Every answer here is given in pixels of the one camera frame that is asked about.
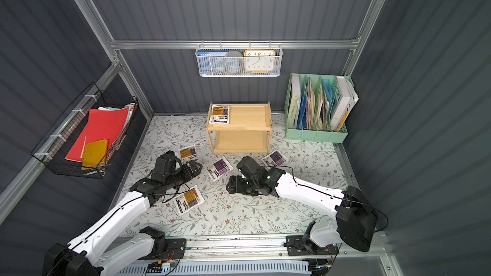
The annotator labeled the purple coffee bag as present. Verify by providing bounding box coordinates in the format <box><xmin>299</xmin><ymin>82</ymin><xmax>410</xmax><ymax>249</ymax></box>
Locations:
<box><xmin>262</xmin><ymin>150</ymin><xmax>288</xmax><ymax>167</ymax></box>
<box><xmin>206</xmin><ymin>157</ymin><xmax>233</xmax><ymax>181</ymax></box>

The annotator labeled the orange coffee bag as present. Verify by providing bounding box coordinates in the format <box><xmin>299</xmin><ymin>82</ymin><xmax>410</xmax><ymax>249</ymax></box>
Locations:
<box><xmin>173</xmin><ymin>185</ymin><xmax>205</xmax><ymax>215</ymax></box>
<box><xmin>208</xmin><ymin>104</ymin><xmax>230</xmax><ymax>125</ymax></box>
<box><xmin>179</xmin><ymin>144</ymin><xmax>198</xmax><ymax>163</ymax></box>

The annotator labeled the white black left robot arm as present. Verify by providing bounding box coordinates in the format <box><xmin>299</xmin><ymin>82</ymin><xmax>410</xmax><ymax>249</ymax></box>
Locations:
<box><xmin>42</xmin><ymin>151</ymin><xmax>203</xmax><ymax>275</ymax></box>

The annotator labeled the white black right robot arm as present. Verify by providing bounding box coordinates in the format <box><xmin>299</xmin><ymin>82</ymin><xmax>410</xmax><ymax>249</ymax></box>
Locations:
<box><xmin>226</xmin><ymin>157</ymin><xmax>379</xmax><ymax>253</ymax></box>

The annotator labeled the wooden two-tier shelf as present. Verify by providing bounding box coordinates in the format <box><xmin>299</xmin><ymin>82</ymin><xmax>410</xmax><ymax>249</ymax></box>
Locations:
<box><xmin>206</xmin><ymin>102</ymin><xmax>272</xmax><ymax>155</ymax></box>

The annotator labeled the floral table mat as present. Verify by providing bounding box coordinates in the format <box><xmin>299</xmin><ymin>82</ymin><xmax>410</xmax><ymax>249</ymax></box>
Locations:
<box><xmin>121</xmin><ymin>113</ymin><xmax>348</xmax><ymax>237</ymax></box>

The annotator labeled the yellow notebook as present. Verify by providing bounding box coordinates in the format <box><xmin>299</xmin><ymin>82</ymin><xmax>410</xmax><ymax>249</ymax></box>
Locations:
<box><xmin>82</xmin><ymin>139</ymin><xmax>109</xmax><ymax>168</ymax></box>

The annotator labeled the red folder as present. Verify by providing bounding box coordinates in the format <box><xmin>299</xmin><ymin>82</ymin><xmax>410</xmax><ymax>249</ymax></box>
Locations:
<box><xmin>65</xmin><ymin>105</ymin><xmax>132</xmax><ymax>162</ymax></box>

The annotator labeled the green file organizer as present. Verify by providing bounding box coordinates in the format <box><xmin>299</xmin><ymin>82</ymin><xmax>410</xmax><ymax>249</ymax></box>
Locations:
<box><xmin>285</xmin><ymin>74</ymin><xmax>348</xmax><ymax>143</ymax></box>

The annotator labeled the blue box in basket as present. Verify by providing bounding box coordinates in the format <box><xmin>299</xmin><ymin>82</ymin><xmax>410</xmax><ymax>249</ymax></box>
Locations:
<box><xmin>196</xmin><ymin>50</ymin><xmax>229</xmax><ymax>77</ymax></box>

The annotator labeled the grey tape roll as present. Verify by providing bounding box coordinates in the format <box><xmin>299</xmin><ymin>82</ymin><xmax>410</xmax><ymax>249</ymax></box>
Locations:
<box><xmin>222</xmin><ymin>51</ymin><xmax>244</xmax><ymax>74</ymax></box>

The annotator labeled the orange square clock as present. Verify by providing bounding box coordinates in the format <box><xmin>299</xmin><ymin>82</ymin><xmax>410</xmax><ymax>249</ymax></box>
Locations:
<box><xmin>244</xmin><ymin>49</ymin><xmax>276</xmax><ymax>74</ymax></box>

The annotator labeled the white thick book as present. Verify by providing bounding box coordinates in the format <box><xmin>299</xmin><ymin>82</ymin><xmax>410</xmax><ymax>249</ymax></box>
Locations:
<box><xmin>330</xmin><ymin>76</ymin><xmax>359</xmax><ymax>132</ymax></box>

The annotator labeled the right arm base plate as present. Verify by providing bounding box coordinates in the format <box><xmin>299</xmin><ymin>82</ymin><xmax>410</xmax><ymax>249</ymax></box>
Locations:
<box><xmin>283</xmin><ymin>235</ymin><xmax>339</xmax><ymax>257</ymax></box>

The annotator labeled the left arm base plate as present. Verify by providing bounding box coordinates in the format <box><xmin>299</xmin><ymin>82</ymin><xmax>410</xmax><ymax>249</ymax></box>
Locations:
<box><xmin>139</xmin><ymin>238</ymin><xmax>187</xmax><ymax>261</ymax></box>

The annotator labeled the black wire side basket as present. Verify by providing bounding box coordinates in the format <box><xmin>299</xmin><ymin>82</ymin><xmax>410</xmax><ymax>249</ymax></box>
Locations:
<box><xmin>31</xmin><ymin>85</ymin><xmax>139</xmax><ymax>179</ymax></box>

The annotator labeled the white wire hanging basket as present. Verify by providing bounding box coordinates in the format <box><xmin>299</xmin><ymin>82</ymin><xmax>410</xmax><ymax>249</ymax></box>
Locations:
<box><xmin>195</xmin><ymin>43</ymin><xmax>284</xmax><ymax>78</ymax></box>

